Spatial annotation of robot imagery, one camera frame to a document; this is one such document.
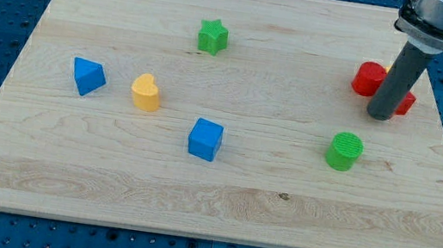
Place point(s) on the green cylinder block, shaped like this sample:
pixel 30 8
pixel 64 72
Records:
pixel 345 148

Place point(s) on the red block behind rod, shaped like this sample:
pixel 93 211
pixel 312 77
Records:
pixel 406 104

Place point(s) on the green star block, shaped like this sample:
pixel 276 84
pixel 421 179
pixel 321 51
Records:
pixel 212 37

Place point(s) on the blue cube block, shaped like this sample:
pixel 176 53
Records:
pixel 205 139

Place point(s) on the light wooden board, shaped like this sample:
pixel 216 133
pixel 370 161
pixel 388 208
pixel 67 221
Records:
pixel 281 90

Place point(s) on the red cylinder block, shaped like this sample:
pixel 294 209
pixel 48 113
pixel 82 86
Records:
pixel 368 78

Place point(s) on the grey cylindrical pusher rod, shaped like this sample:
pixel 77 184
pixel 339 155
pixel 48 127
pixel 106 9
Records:
pixel 405 71

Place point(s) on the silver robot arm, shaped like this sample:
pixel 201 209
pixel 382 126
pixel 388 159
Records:
pixel 422 22

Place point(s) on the blue triangle block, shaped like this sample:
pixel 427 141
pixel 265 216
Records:
pixel 88 75

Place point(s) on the yellow heart block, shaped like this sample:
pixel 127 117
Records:
pixel 145 93

